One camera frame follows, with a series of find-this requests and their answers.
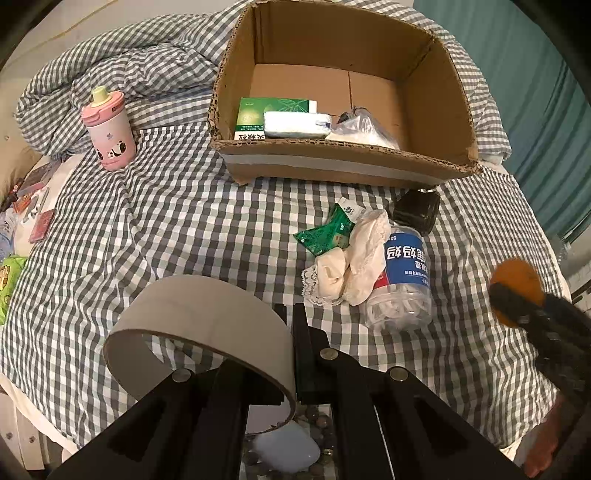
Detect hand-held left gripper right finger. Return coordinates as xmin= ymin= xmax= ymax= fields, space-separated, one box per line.
xmin=291 ymin=303 xmax=528 ymax=480

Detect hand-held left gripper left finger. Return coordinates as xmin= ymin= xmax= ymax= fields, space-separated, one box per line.
xmin=48 ymin=359 xmax=289 ymax=480

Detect orange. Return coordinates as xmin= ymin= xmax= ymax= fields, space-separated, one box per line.
xmin=488 ymin=258 xmax=546 ymax=328

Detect checked bed sheet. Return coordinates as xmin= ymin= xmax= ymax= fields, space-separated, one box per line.
xmin=0 ymin=122 xmax=570 ymax=459

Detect brown cardboard box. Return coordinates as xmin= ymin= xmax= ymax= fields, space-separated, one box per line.
xmin=209 ymin=0 xmax=482 ymax=189

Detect small black object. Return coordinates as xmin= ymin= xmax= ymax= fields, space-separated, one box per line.
xmin=336 ymin=107 xmax=370 ymax=125

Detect grey cardboard tape roll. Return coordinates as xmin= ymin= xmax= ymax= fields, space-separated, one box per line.
xmin=103 ymin=274 xmax=297 ymax=435

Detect pale blue smooth object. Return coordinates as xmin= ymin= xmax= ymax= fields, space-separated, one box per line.
xmin=253 ymin=422 xmax=322 ymax=472

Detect pink panda drinking bottle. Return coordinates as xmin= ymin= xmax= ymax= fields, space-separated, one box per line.
xmin=82 ymin=87 xmax=137 ymax=172

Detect clear plastic bag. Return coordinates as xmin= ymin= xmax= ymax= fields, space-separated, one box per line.
xmin=325 ymin=111 xmax=402 ymax=151

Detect cream lace cloth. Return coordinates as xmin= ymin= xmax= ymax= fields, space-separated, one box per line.
xmin=301 ymin=209 xmax=393 ymax=308

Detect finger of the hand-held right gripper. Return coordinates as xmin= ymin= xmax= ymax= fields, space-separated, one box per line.
xmin=542 ymin=293 xmax=591 ymax=324
xmin=488 ymin=281 xmax=591 ymax=404

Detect green snack pack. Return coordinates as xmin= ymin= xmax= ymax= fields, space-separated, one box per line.
xmin=0 ymin=255 xmax=29 ymax=325

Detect person's foot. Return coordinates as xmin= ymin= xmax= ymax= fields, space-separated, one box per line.
xmin=524 ymin=401 xmax=568 ymax=478

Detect green medicine box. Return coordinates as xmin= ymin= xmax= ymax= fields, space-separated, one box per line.
xmin=234 ymin=97 xmax=318 ymax=141

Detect checked duvet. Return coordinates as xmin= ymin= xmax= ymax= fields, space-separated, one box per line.
xmin=16 ymin=0 xmax=252 ymax=158

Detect clear jar with blue label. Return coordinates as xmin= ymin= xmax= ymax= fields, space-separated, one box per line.
xmin=359 ymin=225 xmax=434 ymax=330

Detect white bed frame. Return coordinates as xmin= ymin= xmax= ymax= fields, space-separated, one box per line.
xmin=0 ymin=390 xmax=75 ymax=480

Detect checked pillow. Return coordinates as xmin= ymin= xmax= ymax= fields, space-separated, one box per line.
xmin=429 ymin=16 xmax=514 ymax=163

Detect white tissue pack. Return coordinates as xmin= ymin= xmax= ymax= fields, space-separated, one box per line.
xmin=263 ymin=111 xmax=332 ymax=138

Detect green foil packet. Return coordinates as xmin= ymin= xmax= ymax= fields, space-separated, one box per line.
xmin=294 ymin=196 xmax=365 ymax=257

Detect teal curtain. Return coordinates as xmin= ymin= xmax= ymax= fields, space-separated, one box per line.
xmin=416 ymin=0 xmax=591 ymax=243

